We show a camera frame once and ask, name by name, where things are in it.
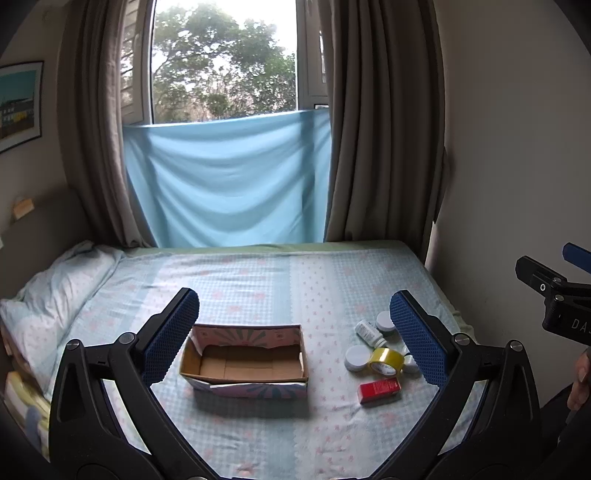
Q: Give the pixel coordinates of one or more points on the person's right hand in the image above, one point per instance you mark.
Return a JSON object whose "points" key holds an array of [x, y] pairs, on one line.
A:
{"points": [[581, 381]]}

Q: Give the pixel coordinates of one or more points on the patterned cardboard box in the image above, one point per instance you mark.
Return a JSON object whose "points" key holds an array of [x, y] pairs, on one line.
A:
{"points": [[244, 362]]}

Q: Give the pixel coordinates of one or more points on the red box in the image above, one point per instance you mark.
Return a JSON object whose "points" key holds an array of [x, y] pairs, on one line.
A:
{"points": [[379, 390]]}

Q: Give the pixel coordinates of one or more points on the checked floral bed sheet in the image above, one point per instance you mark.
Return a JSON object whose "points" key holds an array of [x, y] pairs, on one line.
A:
{"points": [[295, 295]]}

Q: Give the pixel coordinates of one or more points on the white window frame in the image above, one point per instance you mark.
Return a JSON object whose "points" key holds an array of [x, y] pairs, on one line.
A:
{"points": [[314, 64]]}

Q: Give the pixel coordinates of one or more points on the light blue cloth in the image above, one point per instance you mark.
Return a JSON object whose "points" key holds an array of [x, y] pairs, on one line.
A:
{"points": [[231, 184]]}

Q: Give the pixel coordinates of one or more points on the white-lidded jar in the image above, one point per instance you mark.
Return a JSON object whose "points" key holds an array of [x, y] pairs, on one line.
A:
{"points": [[356, 358], [385, 322]]}

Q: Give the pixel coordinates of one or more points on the white pill bottle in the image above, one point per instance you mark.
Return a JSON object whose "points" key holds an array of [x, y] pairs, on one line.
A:
{"points": [[371, 333]]}

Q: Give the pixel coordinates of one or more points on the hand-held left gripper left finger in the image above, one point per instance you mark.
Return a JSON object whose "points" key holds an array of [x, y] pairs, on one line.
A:
{"points": [[170, 339]]}

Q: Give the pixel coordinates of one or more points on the checked floral pillow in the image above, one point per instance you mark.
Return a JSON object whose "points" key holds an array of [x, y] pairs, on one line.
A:
{"points": [[55, 304]]}

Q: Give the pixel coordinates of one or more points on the yellow tape roll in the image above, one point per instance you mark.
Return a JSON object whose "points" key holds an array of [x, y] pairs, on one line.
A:
{"points": [[385, 361]]}

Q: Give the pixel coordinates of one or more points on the framed wall picture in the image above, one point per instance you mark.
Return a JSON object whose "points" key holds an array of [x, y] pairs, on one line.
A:
{"points": [[18, 106]]}

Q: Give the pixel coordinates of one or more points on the grey-brown curtain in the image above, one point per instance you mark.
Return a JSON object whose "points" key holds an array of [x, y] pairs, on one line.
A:
{"points": [[99, 124], [383, 124]]}

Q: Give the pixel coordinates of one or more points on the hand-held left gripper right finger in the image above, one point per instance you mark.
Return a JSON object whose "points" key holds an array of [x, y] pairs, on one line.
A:
{"points": [[419, 339]]}

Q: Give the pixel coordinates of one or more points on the person's dark trousers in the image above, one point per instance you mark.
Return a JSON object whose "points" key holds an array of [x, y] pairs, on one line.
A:
{"points": [[554, 424]]}

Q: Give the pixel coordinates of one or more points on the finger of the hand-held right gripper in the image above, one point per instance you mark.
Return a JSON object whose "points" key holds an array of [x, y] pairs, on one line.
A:
{"points": [[538, 274], [577, 256]]}

